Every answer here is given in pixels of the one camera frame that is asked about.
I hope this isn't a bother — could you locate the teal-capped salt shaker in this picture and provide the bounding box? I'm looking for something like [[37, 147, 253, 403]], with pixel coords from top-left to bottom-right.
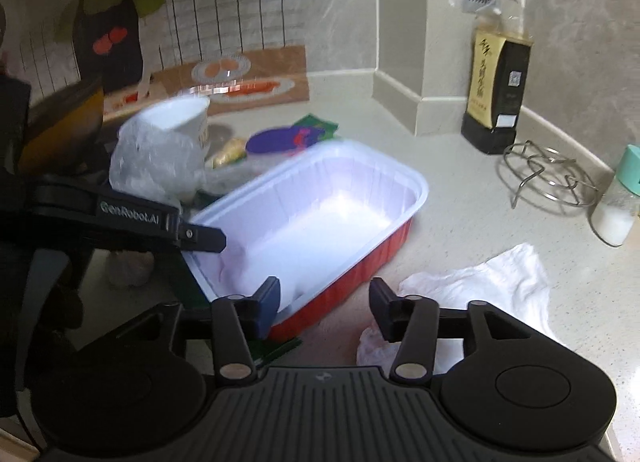
[[591, 144, 640, 248]]

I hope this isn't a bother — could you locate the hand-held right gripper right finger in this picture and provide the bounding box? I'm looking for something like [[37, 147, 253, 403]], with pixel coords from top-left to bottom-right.
[[369, 277, 546, 382]]

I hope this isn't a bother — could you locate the printed wall poster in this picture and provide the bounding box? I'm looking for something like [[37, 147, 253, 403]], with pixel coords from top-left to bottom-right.
[[0, 0, 311, 118]]

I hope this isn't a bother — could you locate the dark soy sauce bottle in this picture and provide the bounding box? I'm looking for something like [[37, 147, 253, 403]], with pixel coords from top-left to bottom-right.
[[460, 0, 535, 155]]

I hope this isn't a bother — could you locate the ginger root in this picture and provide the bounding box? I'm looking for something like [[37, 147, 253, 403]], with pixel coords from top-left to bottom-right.
[[206, 138, 248, 169]]

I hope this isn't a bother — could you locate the purple eggplant-shaped sponge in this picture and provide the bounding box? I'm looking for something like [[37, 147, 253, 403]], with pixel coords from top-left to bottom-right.
[[246, 124, 326, 155]]

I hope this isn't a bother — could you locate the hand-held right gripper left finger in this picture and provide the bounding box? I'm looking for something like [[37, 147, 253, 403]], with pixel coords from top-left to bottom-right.
[[112, 276, 282, 380]]

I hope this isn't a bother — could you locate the silver metal pot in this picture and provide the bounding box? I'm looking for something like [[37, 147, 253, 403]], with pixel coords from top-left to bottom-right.
[[135, 96, 212, 195]]

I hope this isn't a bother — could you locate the crumpled white tissue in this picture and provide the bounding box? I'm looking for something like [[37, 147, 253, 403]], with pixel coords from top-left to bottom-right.
[[356, 242, 571, 375]]

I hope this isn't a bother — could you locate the long green packet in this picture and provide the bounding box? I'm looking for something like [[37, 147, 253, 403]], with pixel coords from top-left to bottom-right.
[[292, 113, 342, 144]]

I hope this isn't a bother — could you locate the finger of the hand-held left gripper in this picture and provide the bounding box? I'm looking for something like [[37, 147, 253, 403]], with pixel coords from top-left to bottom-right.
[[173, 222, 227, 254]]

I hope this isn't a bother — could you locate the metal steamer rack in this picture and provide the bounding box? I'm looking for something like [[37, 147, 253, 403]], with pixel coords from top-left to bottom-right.
[[497, 141, 616, 210]]

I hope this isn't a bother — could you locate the black and yellow wok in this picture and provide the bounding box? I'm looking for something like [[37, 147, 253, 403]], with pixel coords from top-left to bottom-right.
[[17, 77, 107, 178]]

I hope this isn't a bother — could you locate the dark green wrapper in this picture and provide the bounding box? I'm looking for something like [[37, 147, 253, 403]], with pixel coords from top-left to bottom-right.
[[250, 338, 304, 362]]

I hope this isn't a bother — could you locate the clear plastic bag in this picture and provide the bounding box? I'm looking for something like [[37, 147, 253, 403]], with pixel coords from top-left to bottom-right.
[[109, 114, 206, 290]]

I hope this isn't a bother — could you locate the red and white food tray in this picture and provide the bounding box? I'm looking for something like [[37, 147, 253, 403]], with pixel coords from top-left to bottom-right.
[[187, 139, 431, 343]]

